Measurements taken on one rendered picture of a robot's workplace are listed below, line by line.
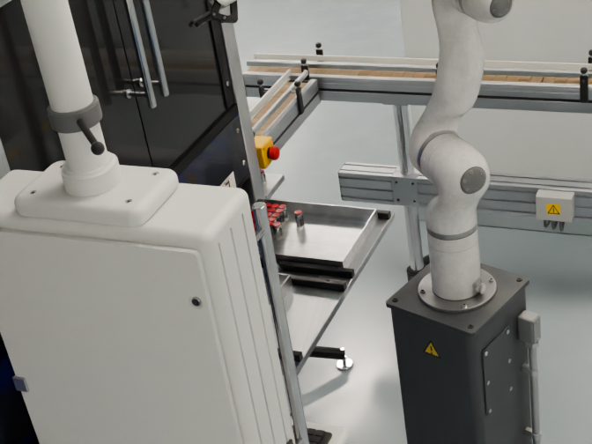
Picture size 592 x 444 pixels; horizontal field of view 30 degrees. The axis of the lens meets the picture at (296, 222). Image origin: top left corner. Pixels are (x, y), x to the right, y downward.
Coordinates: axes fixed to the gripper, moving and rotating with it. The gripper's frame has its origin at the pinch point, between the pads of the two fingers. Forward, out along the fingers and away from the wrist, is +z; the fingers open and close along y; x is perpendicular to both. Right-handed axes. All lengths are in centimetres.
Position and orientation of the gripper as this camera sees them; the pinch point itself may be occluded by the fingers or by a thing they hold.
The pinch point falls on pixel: (181, 1)
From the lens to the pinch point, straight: 211.8
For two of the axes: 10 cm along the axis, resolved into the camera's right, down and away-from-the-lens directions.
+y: 5.3, 8.4, 0.8
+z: -7.9, 5.3, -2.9
